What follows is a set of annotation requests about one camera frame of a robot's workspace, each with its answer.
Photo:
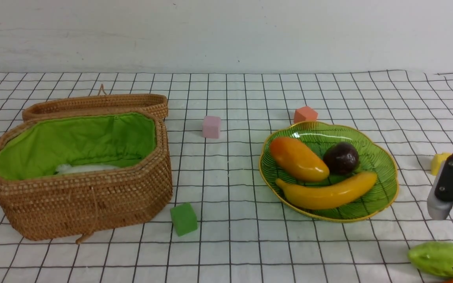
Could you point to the green toy cucumber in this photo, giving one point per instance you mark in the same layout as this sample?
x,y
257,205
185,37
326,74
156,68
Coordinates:
x,y
433,257

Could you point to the dark purple toy mangosteen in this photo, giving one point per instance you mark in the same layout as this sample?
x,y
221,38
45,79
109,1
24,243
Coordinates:
x,y
341,159

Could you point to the yellow toy banana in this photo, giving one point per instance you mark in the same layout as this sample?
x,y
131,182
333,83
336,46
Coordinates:
x,y
332,196

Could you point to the orange yellow toy mango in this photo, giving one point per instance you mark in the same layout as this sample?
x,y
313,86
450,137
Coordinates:
x,y
298,160

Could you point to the white toy radish with leaf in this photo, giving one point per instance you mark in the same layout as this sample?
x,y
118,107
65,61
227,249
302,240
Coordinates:
x,y
72,169

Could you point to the yellow foam cube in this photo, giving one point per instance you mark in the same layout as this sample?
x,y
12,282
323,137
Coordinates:
x,y
437,161

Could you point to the green glass leaf plate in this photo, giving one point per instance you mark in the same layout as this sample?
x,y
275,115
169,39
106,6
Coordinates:
x,y
319,137

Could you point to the orange foam cube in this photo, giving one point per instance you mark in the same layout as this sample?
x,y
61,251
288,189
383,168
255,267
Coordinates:
x,y
305,113

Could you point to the green foam cube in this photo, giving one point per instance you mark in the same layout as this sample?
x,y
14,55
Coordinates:
x,y
184,219

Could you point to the checkered white tablecloth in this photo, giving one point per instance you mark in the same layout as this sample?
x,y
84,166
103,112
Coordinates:
x,y
245,234

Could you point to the pink foam cube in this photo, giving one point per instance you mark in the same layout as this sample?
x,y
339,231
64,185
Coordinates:
x,y
211,127

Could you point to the woven wicker basket lid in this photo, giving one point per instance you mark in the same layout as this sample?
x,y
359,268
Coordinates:
x,y
154,104

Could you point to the woven wicker basket green lining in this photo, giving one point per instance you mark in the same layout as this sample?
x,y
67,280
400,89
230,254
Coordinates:
x,y
41,205

